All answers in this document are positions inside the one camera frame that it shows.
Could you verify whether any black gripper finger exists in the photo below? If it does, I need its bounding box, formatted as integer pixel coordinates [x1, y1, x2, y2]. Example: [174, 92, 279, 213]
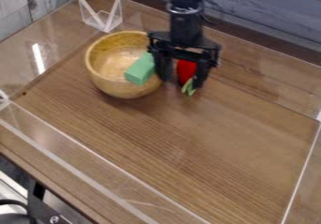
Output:
[153, 51, 173, 82]
[192, 59, 212, 89]

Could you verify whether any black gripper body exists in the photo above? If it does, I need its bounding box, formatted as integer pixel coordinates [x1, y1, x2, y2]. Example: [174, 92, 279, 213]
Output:
[146, 4, 224, 68]

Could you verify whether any green rectangular block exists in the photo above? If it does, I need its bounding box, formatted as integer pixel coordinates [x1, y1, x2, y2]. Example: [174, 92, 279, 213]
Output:
[125, 52, 154, 85]

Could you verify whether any brown wooden bowl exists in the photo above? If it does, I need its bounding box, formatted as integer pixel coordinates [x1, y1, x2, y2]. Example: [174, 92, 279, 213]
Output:
[85, 31, 162, 99]

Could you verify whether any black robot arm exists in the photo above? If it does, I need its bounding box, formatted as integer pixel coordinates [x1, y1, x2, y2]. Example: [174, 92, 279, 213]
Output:
[148, 0, 223, 89]

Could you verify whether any red toy strawberry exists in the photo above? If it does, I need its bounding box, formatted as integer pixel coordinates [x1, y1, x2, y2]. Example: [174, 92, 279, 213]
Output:
[177, 59, 197, 96]

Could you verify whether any clear acrylic stand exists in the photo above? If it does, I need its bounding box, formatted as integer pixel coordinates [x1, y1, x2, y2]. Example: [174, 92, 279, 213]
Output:
[78, 0, 124, 33]

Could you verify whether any black metal clamp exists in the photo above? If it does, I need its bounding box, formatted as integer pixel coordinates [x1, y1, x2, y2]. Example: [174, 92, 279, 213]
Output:
[29, 182, 73, 224]

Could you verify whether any clear acrylic tray wall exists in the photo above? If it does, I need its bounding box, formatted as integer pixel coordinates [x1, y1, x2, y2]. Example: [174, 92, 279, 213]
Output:
[0, 90, 211, 224]

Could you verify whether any black cable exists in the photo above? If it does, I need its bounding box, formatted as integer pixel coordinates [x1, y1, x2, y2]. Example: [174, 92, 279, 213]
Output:
[0, 197, 39, 217]

